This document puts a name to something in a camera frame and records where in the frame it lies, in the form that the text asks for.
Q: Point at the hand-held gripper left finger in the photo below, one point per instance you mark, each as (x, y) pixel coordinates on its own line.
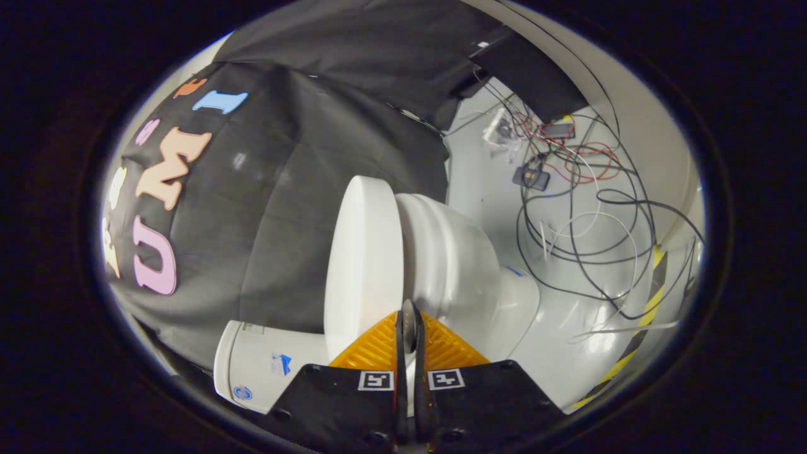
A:
(340, 410)

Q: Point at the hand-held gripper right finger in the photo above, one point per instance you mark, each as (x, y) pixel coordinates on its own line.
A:
(492, 410)

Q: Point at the white toilet lid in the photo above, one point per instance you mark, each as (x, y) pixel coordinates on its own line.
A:
(362, 265)

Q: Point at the white ceramic toilet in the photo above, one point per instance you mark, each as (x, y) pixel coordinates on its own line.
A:
(454, 271)

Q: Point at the yellow black hazard tape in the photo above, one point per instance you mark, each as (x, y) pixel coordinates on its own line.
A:
(652, 296)

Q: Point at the small dark electronic device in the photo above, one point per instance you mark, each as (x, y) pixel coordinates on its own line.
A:
(533, 178)

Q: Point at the black backdrop cloth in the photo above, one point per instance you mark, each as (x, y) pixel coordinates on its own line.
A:
(302, 157)

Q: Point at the clear plastic bag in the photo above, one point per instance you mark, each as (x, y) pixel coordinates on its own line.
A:
(503, 133)

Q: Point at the small orange grey device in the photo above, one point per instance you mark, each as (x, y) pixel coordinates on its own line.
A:
(558, 130)

